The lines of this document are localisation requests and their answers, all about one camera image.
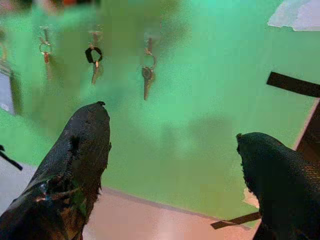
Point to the black tape strip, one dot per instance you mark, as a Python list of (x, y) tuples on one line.
[(237, 220), (12, 162), (292, 85)]

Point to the green paper wall sheet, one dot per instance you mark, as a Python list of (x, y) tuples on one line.
[(200, 125)]

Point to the white card in clear holder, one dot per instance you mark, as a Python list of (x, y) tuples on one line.
[(5, 92)]

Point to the small metal wall hook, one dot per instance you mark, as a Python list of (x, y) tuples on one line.
[(149, 46), (45, 32), (95, 36)]

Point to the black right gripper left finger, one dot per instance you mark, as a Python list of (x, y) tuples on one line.
[(70, 175)]

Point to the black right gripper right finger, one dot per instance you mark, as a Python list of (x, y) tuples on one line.
[(282, 190)]

